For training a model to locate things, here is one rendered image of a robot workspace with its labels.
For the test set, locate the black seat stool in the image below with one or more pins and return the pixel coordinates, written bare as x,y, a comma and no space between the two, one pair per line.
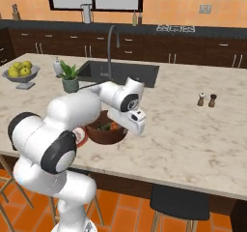
180,202

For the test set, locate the white jug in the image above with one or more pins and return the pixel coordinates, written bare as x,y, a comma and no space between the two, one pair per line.
87,14

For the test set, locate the pale bottle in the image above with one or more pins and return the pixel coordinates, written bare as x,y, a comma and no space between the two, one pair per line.
134,19

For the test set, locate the grey footed fruit bowl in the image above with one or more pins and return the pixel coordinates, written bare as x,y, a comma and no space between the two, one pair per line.
25,79

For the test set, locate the red and white plate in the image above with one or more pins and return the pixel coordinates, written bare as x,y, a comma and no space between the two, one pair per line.
80,137

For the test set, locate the green plant in grey pot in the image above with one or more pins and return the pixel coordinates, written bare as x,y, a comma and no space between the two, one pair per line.
70,81

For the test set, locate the grey wall socket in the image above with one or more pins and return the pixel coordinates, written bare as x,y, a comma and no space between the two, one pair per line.
205,9

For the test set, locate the brown wooden bowl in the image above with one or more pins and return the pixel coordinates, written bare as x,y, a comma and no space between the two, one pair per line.
104,138

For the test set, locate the dark grey sink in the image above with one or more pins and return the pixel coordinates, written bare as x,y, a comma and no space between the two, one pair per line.
128,73

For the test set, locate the grey hob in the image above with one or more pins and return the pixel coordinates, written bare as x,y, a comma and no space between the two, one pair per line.
175,28

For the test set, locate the white-topped salt shaker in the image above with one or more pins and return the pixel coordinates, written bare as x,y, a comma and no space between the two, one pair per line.
201,100

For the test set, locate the dark-topped pepper shaker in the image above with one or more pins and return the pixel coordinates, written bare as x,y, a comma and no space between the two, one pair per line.
212,101

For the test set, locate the green cucumber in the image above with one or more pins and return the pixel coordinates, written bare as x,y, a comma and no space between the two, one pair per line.
103,126

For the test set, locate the white soap dispenser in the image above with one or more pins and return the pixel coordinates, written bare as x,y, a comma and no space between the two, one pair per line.
57,67

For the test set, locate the grey curved tap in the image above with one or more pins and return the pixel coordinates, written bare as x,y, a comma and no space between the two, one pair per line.
109,49

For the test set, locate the dark brown cupboard run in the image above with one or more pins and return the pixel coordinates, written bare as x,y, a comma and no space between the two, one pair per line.
144,45

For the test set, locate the dark bottle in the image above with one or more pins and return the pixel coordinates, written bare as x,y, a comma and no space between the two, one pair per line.
140,18

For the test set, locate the orange chicken drumstick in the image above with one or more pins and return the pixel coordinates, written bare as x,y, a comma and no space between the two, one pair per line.
114,126

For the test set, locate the wooden knife block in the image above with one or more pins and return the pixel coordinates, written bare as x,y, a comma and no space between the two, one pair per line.
15,13

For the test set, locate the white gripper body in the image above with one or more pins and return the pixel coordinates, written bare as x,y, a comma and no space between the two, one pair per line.
130,124

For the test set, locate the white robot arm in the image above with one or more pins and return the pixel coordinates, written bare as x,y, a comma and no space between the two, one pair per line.
70,113

